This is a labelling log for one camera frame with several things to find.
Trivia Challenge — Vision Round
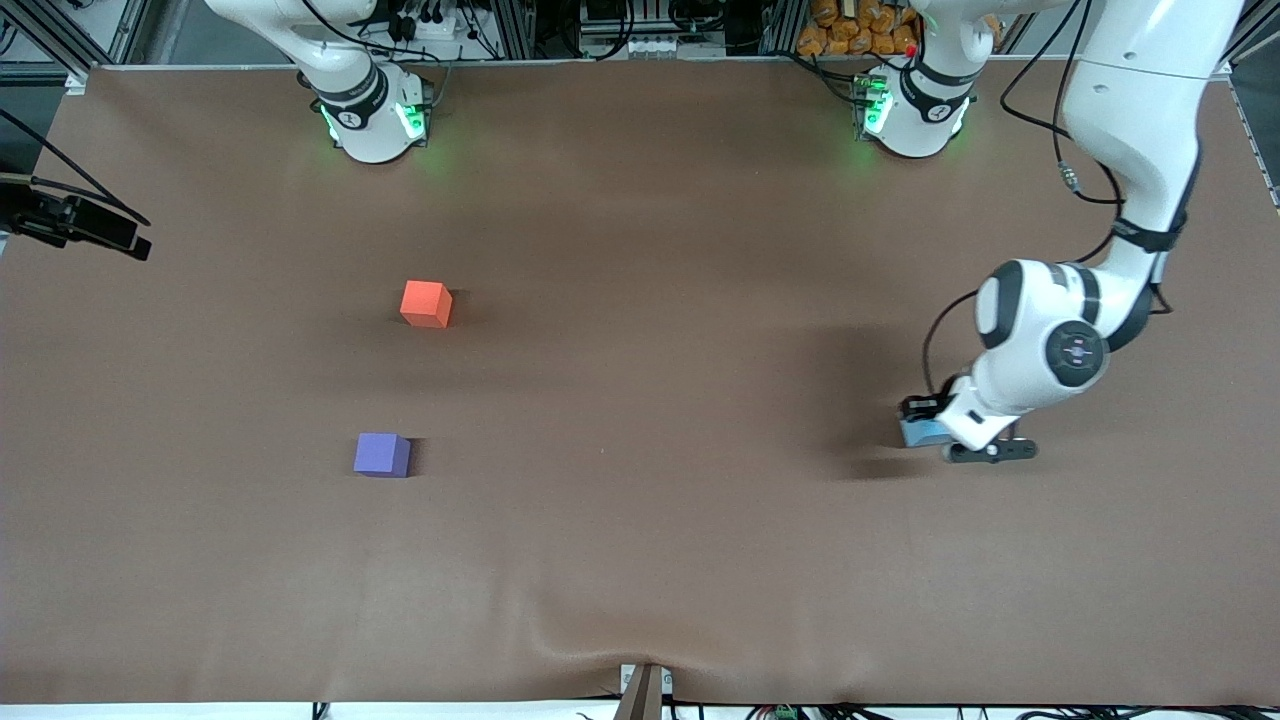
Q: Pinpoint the orange foam block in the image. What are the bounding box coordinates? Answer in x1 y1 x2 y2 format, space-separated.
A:
400 280 453 329

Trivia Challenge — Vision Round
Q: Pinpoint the purple foam block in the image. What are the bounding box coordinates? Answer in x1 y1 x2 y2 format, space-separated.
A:
353 432 412 478

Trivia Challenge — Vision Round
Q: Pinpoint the brown table cover sheet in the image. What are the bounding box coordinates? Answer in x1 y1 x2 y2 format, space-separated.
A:
0 62 1280 706

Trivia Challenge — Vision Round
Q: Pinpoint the white power strip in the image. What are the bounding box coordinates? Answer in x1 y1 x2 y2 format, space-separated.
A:
392 8 473 43

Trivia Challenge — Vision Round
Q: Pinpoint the pile of orange packets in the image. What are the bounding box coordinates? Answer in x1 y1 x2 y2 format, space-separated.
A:
797 0 921 57

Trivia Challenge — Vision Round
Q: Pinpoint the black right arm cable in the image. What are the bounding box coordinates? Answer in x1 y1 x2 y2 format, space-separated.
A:
0 106 153 227

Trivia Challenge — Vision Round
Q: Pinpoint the dark camera mount post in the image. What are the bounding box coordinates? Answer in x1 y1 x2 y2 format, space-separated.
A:
615 662 673 720

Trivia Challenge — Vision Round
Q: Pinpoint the aluminium frame post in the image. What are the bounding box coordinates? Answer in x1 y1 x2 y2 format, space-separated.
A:
498 0 537 59
760 0 803 56

